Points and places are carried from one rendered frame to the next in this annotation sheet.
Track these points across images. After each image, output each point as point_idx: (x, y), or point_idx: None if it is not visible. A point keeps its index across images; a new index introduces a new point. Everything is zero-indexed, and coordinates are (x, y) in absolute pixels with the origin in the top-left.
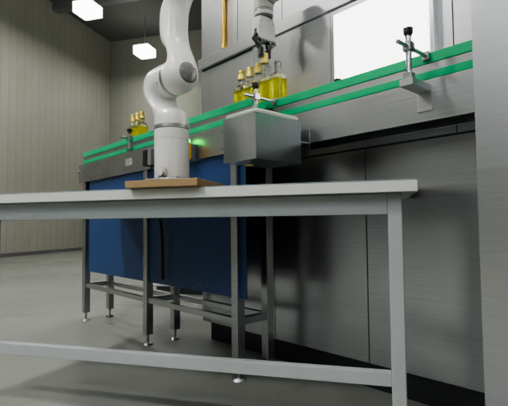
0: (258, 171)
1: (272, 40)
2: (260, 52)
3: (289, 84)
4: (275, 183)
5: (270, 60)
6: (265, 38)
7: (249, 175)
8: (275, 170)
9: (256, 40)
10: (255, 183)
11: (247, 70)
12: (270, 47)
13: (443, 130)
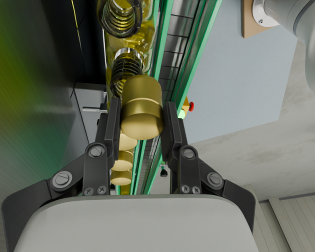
0: (85, 57)
1: (81, 208)
2: (182, 122)
3: None
4: (84, 11)
5: None
6: (170, 204)
7: (89, 72)
8: (79, 18)
9: (222, 181)
10: (89, 55)
11: (133, 156)
12: (101, 158)
13: None
